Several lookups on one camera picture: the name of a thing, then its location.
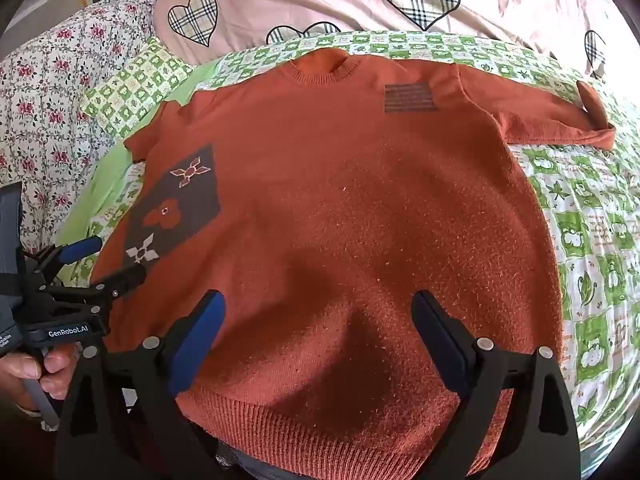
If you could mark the green checkered blanket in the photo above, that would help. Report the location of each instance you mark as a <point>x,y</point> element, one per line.
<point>590,240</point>

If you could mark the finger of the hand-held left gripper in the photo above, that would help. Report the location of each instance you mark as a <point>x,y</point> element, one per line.
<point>80,249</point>
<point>125,280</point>

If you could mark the person's left hand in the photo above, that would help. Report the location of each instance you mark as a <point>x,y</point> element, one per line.
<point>50,365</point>

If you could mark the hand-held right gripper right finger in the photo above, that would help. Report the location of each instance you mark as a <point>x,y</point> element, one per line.
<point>441,340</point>

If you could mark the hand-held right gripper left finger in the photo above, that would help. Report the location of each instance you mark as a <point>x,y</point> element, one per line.
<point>196,341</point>

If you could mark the orange knit sweater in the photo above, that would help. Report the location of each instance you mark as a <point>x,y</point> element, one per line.
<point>340,220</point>

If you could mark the floral bed sheet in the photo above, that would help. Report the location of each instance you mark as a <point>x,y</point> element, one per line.
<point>55,105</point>

